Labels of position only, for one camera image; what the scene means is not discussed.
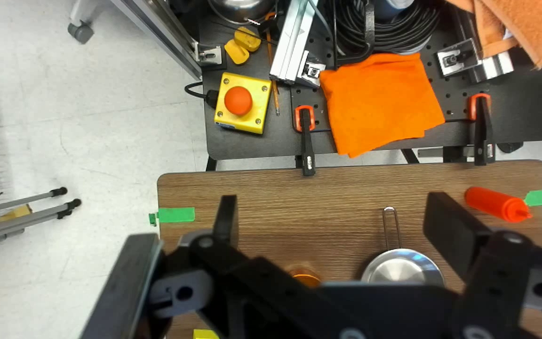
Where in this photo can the aluminium extrusion bar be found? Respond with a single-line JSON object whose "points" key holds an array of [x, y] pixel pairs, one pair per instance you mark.
{"points": [[292, 40]]}

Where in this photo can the long green tape strip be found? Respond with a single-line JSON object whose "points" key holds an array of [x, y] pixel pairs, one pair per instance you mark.
{"points": [[173, 215]]}

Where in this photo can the small white bracket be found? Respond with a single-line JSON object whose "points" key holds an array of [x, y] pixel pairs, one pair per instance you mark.
{"points": [[499, 65]]}

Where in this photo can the orange terry towel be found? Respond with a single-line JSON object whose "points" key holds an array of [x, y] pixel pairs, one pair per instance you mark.
{"points": [[522, 25]]}

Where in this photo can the small wooden stick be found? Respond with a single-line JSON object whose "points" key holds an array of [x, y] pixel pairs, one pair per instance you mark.
{"points": [[275, 97]]}

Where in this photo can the amber transparent bowl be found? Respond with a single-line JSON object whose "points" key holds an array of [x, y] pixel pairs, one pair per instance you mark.
{"points": [[303, 276]]}

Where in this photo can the yellow plastic piece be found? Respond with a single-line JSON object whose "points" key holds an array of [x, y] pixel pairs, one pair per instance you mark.
{"points": [[249, 38], [236, 51]]}

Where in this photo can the yellow emergency stop box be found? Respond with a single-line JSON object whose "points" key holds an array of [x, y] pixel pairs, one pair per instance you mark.
{"points": [[241, 102]]}

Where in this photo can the red squeeze bottle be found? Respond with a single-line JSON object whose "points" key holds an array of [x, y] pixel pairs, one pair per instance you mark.
{"points": [[493, 204]]}

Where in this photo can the silver metal pan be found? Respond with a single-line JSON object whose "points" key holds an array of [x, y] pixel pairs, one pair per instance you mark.
{"points": [[403, 266]]}

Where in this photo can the folded orange cloth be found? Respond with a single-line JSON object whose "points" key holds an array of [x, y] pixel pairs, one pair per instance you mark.
{"points": [[377, 104]]}

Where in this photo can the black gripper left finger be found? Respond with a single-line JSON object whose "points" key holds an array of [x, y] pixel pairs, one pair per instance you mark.
{"points": [[226, 219]]}

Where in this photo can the square metal bracket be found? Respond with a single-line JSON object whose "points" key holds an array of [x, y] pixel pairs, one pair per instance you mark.
{"points": [[456, 59], [311, 70]]}

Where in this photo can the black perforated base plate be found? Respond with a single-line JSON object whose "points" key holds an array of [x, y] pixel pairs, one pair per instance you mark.
{"points": [[522, 106]]}

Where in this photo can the aluminium frame beam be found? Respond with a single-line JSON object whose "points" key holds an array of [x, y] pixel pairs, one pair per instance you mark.
{"points": [[151, 31]]}

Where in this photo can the short green tape strip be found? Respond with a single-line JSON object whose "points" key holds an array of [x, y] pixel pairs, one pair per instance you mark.
{"points": [[537, 198]]}

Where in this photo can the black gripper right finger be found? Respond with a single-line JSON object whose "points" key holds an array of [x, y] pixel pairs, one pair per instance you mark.
{"points": [[456, 228]]}

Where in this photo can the silver tripod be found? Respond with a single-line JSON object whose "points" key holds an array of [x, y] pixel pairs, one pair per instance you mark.
{"points": [[19, 210]]}

